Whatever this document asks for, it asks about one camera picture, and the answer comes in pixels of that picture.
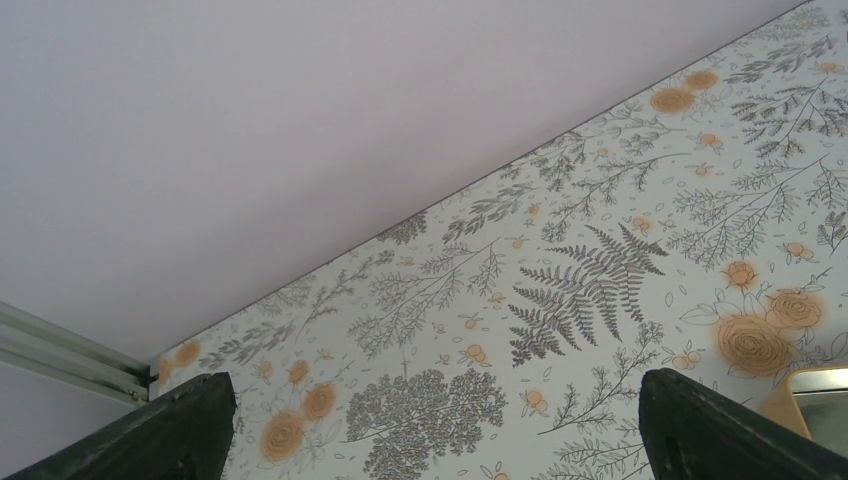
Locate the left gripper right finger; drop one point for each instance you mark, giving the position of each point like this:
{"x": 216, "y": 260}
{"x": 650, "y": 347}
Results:
{"x": 690, "y": 431}

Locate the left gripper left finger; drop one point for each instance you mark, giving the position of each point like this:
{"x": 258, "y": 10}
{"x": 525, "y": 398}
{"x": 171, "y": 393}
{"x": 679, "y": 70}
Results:
{"x": 185, "y": 433}

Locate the empty gold tin lid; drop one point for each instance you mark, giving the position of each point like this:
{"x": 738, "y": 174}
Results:
{"x": 813, "y": 404}

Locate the floral patterned table mat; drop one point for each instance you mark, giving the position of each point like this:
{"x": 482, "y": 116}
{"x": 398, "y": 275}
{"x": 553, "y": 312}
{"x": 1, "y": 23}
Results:
{"x": 502, "y": 333}

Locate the aluminium corner frame post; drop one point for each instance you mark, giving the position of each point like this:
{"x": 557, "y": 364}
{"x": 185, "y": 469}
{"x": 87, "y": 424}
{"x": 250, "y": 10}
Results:
{"x": 41, "y": 347}

